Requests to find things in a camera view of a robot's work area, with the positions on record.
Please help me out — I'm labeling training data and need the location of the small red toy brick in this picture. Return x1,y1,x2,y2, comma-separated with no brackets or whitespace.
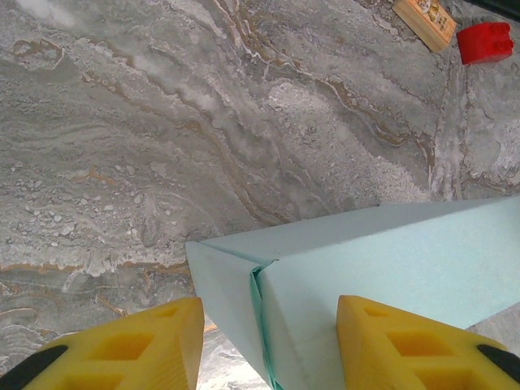
455,22,514,66

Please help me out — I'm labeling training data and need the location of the light blue paper box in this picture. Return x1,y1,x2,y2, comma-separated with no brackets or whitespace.
184,196,520,390

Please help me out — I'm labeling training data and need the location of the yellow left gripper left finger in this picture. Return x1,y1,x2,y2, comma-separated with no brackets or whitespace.
0,296,204,390

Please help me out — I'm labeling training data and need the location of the small wooden printed block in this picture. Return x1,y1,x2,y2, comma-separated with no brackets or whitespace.
392,0,458,54

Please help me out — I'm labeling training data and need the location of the black grey chessboard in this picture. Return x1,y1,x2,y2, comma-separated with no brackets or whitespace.
462,0,520,24

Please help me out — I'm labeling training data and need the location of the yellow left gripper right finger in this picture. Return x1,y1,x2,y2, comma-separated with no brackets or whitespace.
336,295,520,390

